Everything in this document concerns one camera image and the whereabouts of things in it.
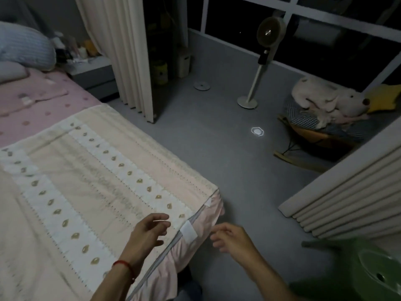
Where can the person's left hand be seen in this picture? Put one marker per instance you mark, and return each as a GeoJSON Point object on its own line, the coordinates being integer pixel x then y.
{"type": "Point", "coordinates": [145, 236]}

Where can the person's right hand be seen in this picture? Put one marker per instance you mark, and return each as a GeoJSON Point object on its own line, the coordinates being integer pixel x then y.
{"type": "Point", "coordinates": [235, 239]}

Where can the person's left fingers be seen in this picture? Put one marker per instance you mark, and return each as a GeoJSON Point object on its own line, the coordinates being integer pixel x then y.
{"type": "Point", "coordinates": [160, 225]}

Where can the person's right fingers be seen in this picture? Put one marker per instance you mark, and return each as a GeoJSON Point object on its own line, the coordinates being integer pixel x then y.
{"type": "Point", "coordinates": [219, 238]}

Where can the person's left forearm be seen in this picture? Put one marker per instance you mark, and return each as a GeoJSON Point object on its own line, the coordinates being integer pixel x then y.
{"type": "Point", "coordinates": [117, 283]}

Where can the person's right forearm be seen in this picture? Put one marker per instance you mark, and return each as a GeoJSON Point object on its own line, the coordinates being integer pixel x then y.
{"type": "Point", "coordinates": [271, 280]}

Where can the beige patterned quilt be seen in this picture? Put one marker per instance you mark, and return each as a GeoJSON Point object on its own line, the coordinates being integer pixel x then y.
{"type": "Point", "coordinates": [90, 203]}

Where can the white hexagonal floor light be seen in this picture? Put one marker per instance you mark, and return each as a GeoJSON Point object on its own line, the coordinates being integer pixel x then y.
{"type": "Point", "coordinates": [257, 131]}

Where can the wooden rocking chair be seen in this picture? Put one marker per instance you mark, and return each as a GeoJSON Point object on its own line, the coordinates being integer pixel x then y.
{"type": "Point", "coordinates": [310, 144]}

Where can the cream pleated curtain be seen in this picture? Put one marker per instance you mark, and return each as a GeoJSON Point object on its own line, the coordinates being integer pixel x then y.
{"type": "Point", "coordinates": [354, 197]}

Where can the green plastic stool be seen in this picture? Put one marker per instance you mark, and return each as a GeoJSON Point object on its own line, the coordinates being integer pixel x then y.
{"type": "Point", "coordinates": [360, 269]}

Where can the white round floor disc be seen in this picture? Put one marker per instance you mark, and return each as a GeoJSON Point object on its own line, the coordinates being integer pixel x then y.
{"type": "Point", "coordinates": [201, 85]}

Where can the checkered blanket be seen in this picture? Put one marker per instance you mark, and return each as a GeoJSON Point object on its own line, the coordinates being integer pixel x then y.
{"type": "Point", "coordinates": [300, 115]}

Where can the yellow bin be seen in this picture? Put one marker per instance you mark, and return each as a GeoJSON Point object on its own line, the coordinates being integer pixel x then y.
{"type": "Point", "coordinates": [159, 72]}

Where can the white bedside table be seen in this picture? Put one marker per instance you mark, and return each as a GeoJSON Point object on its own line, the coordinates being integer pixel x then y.
{"type": "Point", "coordinates": [94, 75]}

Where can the white box appliance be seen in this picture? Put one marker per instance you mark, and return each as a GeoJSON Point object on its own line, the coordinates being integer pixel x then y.
{"type": "Point", "coordinates": [184, 62]}

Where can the pink dotted bed sheet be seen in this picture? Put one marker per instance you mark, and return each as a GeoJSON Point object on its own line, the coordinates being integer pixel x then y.
{"type": "Point", "coordinates": [37, 106]}

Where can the white plush dog toy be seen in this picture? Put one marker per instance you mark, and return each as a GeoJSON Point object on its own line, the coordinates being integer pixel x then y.
{"type": "Point", "coordinates": [329, 98]}

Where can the white standing fan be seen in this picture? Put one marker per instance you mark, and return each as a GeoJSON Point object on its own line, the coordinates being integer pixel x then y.
{"type": "Point", "coordinates": [261, 53]}

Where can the clutter of bedside items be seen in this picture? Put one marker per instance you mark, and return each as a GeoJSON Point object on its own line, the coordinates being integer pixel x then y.
{"type": "Point", "coordinates": [75, 50]}

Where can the pink pillow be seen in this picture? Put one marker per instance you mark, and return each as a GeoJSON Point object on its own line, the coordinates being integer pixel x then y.
{"type": "Point", "coordinates": [11, 71]}

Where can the yellow cushion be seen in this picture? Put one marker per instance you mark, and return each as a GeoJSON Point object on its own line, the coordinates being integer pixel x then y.
{"type": "Point", "coordinates": [383, 98]}

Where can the blue striped pillow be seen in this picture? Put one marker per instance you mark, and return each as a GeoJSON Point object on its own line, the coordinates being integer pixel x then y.
{"type": "Point", "coordinates": [25, 45]}

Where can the white window frame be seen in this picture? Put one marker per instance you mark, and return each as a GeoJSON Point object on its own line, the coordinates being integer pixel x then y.
{"type": "Point", "coordinates": [313, 18]}

